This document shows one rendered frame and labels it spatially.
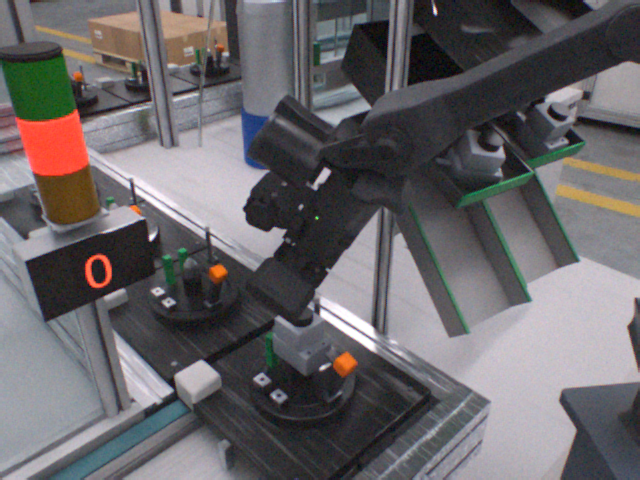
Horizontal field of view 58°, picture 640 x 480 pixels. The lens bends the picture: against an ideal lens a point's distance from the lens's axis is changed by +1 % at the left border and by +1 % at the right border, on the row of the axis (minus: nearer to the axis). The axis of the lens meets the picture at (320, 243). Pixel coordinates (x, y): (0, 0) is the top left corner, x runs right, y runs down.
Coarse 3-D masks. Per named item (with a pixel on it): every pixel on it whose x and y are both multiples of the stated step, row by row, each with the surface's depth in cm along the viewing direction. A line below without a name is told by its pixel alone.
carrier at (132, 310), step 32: (192, 256) 102; (224, 256) 102; (128, 288) 94; (160, 288) 91; (192, 288) 88; (224, 288) 91; (128, 320) 87; (160, 320) 86; (192, 320) 84; (224, 320) 87; (256, 320) 87; (160, 352) 81; (192, 352) 81; (224, 352) 83
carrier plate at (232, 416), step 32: (256, 352) 81; (352, 352) 81; (224, 384) 76; (384, 384) 76; (416, 384) 76; (224, 416) 72; (256, 416) 72; (352, 416) 72; (384, 416) 72; (256, 448) 68; (288, 448) 68; (320, 448) 68; (352, 448) 68
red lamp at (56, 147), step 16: (32, 128) 49; (48, 128) 49; (64, 128) 50; (80, 128) 52; (32, 144) 50; (48, 144) 50; (64, 144) 51; (80, 144) 52; (32, 160) 51; (48, 160) 51; (64, 160) 51; (80, 160) 52
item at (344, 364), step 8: (328, 352) 67; (336, 352) 68; (336, 360) 65; (344, 360) 65; (352, 360) 66; (336, 368) 66; (344, 368) 65; (352, 368) 65; (336, 376) 67; (344, 376) 66; (328, 384) 69; (336, 384) 68; (328, 392) 70; (336, 392) 70
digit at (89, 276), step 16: (112, 240) 58; (80, 256) 56; (96, 256) 57; (112, 256) 58; (80, 272) 56; (96, 272) 58; (112, 272) 59; (80, 288) 57; (96, 288) 58; (112, 288) 60
